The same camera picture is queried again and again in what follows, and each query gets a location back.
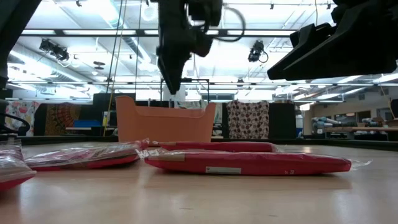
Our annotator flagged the black overhead frame bar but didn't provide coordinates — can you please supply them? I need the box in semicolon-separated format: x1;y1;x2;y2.
19;28;297;38

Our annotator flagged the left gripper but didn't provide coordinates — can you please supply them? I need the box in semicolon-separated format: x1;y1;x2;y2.
156;0;214;95

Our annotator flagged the white dotted patterned cloth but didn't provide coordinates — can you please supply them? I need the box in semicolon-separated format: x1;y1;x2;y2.
226;100;271;140

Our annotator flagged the red popcorn bag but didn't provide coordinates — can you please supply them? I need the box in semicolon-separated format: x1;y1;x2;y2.
0;139;37;192
24;138;150;172
150;141;282;154
136;148;373;177

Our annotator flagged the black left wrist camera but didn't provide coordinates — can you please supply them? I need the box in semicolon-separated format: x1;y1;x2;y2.
186;0;223;28

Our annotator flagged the black table frame rail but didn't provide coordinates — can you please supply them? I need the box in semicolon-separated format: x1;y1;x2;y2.
17;134;398;152

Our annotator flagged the yellow hanging cord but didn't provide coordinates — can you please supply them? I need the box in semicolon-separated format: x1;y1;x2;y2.
103;0;129;137

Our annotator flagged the wooden workbench cart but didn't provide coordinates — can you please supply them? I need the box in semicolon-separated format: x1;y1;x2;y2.
310;115;398;142

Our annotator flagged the orange mandala patterned cloth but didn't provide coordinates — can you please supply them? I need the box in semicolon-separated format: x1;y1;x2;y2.
43;102;83;136

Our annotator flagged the black ceiling spotlight cluster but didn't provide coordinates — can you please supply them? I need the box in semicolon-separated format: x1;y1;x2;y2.
39;37;71;62

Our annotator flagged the black overhead camera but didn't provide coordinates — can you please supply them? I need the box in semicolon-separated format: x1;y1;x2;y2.
248;39;269;64

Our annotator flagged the black partition panel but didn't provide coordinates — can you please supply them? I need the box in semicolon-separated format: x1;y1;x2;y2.
92;92;137;136
268;102;297;140

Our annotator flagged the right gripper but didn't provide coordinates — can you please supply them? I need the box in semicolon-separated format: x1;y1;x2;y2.
267;0;398;81

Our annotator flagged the orange plastic basket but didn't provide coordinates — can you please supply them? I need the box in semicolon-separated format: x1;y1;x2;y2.
114;95;217;144

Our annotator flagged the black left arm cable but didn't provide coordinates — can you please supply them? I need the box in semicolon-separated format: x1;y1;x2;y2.
0;112;31;134

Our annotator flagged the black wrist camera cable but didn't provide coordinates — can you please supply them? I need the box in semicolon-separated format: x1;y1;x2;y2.
211;6;247;43

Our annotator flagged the blue box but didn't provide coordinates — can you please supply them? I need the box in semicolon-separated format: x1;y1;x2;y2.
73;119;103;129

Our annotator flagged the floral patterned cloth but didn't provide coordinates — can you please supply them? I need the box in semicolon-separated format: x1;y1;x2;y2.
4;100;42;137

